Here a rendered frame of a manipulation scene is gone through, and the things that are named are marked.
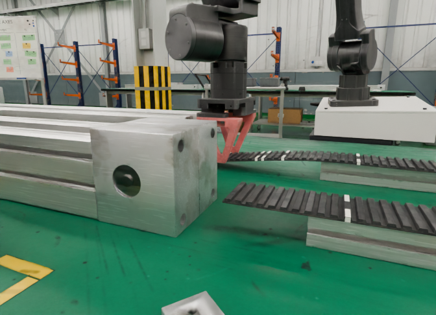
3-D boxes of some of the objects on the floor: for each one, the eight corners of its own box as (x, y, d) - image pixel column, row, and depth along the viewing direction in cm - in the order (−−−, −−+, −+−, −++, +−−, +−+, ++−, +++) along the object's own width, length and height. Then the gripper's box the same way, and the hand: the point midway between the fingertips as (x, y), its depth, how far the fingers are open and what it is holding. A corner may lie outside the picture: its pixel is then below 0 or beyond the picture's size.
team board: (-42, 137, 505) (-68, 13, 461) (-18, 132, 554) (-39, 20, 509) (43, 137, 498) (26, 12, 454) (60, 133, 547) (46, 19, 502)
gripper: (239, 58, 40) (237, 168, 43) (258, 63, 49) (255, 153, 53) (194, 59, 42) (195, 164, 46) (220, 63, 52) (220, 150, 55)
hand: (228, 153), depth 49 cm, fingers open, 6 cm apart
